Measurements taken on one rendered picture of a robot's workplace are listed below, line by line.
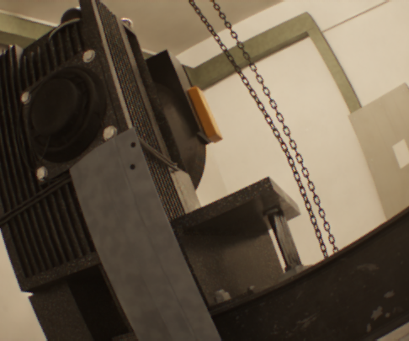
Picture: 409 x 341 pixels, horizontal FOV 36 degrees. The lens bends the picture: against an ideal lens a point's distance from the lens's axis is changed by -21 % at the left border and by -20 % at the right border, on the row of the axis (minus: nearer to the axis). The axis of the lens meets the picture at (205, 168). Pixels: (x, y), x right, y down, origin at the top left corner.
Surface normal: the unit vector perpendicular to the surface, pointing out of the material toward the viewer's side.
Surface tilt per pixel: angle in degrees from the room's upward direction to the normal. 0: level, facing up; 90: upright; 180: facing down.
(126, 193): 90
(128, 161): 90
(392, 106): 90
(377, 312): 90
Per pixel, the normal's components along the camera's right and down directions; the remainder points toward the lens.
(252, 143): -0.48, -0.08
